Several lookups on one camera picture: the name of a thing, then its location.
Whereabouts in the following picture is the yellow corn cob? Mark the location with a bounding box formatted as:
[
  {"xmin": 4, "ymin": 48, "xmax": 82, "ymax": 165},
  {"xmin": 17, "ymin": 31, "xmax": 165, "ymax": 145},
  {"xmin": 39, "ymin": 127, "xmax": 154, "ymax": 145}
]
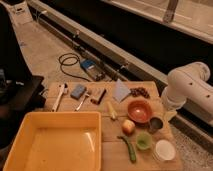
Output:
[{"xmin": 107, "ymin": 101, "xmax": 117, "ymax": 120}]

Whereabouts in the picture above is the brown wooden block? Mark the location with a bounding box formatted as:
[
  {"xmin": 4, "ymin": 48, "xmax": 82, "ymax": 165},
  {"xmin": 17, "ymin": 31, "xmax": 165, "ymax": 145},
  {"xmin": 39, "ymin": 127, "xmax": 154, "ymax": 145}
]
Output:
[{"xmin": 90, "ymin": 88, "xmax": 106, "ymax": 105}]

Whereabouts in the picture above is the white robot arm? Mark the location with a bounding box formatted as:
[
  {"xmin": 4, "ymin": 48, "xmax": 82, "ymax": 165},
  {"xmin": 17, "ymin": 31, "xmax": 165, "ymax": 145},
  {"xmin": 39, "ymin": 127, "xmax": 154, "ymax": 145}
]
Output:
[{"xmin": 161, "ymin": 62, "xmax": 213, "ymax": 116}]

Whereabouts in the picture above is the green cucumber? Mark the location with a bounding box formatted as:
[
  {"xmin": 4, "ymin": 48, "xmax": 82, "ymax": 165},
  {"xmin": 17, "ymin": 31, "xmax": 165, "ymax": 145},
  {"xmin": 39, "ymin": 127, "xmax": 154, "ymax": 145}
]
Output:
[{"xmin": 117, "ymin": 136, "xmax": 137, "ymax": 163}]

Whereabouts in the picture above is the large yellow plastic bin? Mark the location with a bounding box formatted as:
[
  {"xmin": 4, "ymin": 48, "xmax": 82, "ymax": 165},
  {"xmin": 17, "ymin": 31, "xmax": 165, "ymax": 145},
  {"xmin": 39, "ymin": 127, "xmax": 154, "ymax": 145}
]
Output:
[{"xmin": 3, "ymin": 112, "xmax": 101, "ymax": 171}]

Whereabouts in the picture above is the white plastic cup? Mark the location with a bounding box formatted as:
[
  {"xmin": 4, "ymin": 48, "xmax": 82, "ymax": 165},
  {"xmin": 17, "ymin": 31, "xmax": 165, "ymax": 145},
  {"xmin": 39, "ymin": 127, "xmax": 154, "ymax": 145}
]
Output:
[{"xmin": 153, "ymin": 139, "xmax": 176, "ymax": 162}]

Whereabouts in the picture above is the white handled tool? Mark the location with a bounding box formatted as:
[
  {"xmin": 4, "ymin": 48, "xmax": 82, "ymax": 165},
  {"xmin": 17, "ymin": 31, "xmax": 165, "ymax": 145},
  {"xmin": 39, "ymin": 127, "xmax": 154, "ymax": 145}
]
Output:
[{"xmin": 52, "ymin": 83, "xmax": 68, "ymax": 112}]

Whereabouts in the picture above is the blue and grey box device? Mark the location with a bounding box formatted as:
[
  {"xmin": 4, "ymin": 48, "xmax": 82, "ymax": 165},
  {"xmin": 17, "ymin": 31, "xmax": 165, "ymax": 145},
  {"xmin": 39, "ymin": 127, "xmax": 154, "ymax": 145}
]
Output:
[{"xmin": 80, "ymin": 59, "xmax": 105, "ymax": 81}]

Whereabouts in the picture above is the blue sponge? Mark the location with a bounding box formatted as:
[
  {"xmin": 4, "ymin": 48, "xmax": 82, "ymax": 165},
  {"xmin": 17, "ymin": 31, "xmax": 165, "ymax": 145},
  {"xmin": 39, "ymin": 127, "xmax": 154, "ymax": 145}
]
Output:
[{"xmin": 70, "ymin": 84, "xmax": 86, "ymax": 100}]

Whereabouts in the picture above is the light blue towel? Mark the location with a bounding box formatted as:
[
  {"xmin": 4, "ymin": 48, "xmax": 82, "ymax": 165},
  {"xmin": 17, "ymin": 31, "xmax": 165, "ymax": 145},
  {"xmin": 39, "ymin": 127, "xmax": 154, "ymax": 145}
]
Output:
[{"xmin": 113, "ymin": 79, "xmax": 130, "ymax": 102}]

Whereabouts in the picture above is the white device on floor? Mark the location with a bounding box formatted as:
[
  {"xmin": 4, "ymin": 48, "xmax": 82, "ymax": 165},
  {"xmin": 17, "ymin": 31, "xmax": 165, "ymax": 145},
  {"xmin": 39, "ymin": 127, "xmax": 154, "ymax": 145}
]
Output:
[{"xmin": 9, "ymin": 1, "xmax": 33, "ymax": 26}]

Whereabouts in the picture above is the dark purple grape bunch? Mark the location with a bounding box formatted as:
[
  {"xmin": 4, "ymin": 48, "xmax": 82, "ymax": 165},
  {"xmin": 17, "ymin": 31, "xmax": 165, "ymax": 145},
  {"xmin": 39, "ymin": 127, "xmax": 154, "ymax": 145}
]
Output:
[{"xmin": 130, "ymin": 87, "xmax": 150, "ymax": 99}]

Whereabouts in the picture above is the red-orange bowl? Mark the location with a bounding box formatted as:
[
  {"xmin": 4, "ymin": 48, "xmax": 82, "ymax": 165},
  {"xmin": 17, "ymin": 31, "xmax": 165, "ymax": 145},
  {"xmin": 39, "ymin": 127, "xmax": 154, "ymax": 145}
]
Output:
[{"xmin": 127, "ymin": 100, "xmax": 153, "ymax": 124}]

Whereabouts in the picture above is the dark side table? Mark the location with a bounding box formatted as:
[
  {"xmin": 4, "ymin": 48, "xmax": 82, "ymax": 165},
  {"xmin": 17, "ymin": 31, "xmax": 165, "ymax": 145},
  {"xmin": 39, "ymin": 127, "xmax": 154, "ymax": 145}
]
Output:
[{"xmin": 0, "ymin": 68, "xmax": 45, "ymax": 149}]

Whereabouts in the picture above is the green plastic cup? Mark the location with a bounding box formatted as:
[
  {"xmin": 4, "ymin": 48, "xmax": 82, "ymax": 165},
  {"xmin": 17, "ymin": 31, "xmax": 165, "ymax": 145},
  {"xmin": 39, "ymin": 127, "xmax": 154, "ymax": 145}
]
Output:
[{"xmin": 136, "ymin": 131, "xmax": 152, "ymax": 150}]

